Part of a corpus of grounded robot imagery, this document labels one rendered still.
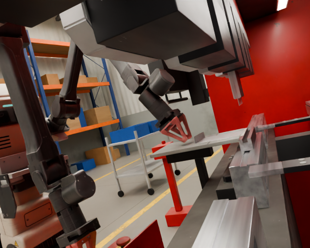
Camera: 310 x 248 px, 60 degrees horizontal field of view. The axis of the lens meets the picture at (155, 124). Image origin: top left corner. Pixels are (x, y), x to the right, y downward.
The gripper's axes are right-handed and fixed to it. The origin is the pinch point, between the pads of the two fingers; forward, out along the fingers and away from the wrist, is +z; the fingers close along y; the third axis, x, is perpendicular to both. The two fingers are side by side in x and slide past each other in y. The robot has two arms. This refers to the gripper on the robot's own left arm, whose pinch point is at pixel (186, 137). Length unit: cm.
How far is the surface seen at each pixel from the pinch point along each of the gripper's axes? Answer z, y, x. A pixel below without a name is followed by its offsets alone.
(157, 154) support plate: -2.0, -7.9, 7.6
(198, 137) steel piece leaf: 2.4, -0.7, -2.9
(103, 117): -273, 652, 378
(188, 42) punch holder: -3, -54, -25
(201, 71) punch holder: -6.3, -22.5, -20.4
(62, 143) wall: -286, 555, 488
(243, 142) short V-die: 11.4, -10.2, -13.5
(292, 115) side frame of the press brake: 26, 86, -24
